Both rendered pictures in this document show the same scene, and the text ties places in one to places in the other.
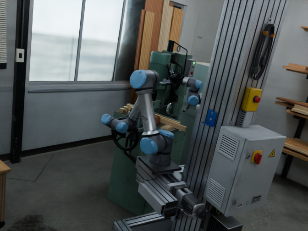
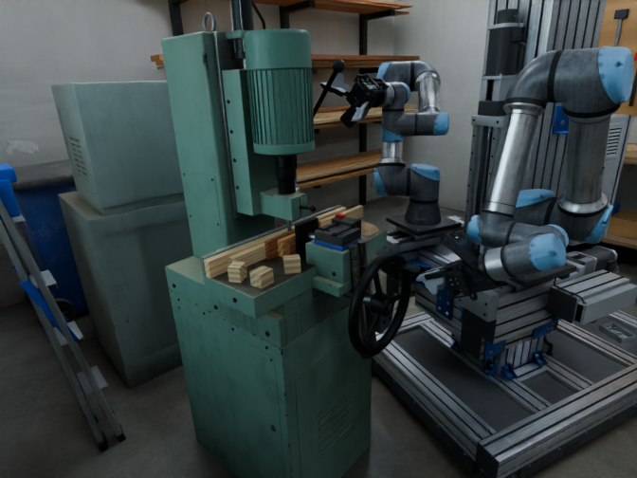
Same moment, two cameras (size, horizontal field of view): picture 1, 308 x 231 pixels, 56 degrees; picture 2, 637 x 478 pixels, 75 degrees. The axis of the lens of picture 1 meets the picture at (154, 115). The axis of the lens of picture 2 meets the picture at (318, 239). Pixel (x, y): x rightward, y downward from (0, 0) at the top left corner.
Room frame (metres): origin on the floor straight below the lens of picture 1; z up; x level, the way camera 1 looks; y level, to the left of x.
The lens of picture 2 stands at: (2.26, 1.21, 1.38)
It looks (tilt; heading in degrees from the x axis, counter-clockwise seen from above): 21 degrees down; 281
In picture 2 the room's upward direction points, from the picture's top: 2 degrees counter-clockwise
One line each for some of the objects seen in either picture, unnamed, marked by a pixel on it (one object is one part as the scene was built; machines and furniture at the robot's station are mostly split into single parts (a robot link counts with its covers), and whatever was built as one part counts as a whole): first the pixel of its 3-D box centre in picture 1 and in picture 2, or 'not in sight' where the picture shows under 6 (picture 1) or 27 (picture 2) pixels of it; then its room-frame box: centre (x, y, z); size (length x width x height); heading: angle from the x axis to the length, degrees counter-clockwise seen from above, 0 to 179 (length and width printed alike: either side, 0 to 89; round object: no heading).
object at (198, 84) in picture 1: (195, 84); (393, 95); (2.27, -0.27, 1.33); 0.11 x 0.08 x 0.09; 59
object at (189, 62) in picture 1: (189, 68); not in sight; (2.77, -0.25, 1.40); 0.10 x 0.06 x 0.16; 149
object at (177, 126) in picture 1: (156, 118); (306, 233); (2.53, -0.03, 0.92); 0.61 x 0.02 x 0.04; 59
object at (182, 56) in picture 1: (170, 89); (224, 156); (2.82, -0.11, 1.16); 0.22 x 0.22 x 0.72; 59
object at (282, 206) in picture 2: (153, 104); (283, 206); (2.59, 0.02, 1.03); 0.14 x 0.07 x 0.09; 149
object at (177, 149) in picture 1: (146, 166); (276, 372); (2.68, -0.02, 0.36); 0.58 x 0.45 x 0.71; 149
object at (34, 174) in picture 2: not in sight; (67, 239); (4.32, -0.96, 0.48); 0.64 x 0.54 x 0.97; 53
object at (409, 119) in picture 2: (192, 96); (397, 125); (2.25, -0.27, 1.23); 0.11 x 0.08 x 0.11; 179
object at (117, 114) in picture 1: (142, 123); (318, 262); (2.48, 0.09, 0.87); 0.61 x 0.30 x 0.06; 59
